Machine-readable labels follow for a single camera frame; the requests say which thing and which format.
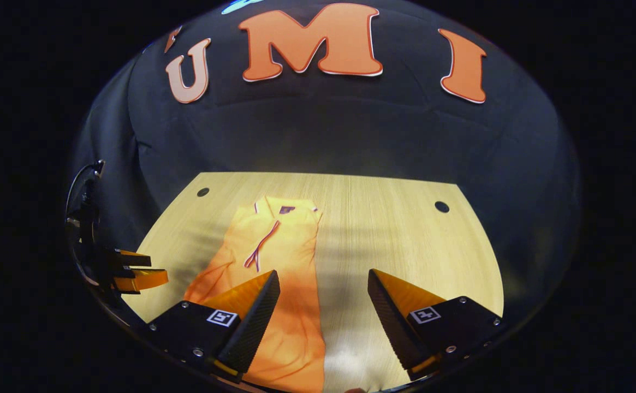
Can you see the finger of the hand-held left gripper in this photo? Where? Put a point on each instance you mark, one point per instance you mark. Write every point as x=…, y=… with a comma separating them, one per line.
x=132, y=257
x=140, y=280

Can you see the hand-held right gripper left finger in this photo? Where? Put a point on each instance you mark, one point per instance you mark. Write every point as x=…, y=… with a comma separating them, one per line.
x=257, y=322

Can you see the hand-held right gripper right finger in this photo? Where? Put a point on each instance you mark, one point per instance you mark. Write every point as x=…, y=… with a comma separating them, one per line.
x=391, y=325

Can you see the orange T-shirt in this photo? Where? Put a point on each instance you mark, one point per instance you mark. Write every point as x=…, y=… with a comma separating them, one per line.
x=279, y=251

